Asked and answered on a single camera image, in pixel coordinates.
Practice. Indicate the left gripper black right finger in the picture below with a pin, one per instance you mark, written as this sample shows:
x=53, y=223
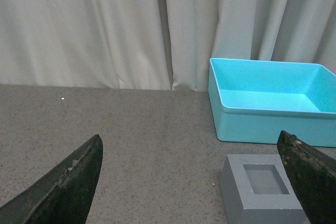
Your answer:
x=312, y=177

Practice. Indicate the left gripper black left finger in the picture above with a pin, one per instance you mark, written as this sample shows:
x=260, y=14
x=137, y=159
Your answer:
x=64, y=194

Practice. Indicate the gray block with square recess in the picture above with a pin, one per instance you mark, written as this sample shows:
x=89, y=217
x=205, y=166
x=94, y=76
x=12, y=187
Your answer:
x=256, y=189

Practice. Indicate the light blue plastic box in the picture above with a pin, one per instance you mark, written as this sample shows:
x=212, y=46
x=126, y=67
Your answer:
x=252, y=101

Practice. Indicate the white curtain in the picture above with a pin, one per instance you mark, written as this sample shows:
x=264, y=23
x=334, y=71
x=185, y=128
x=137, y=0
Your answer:
x=155, y=44

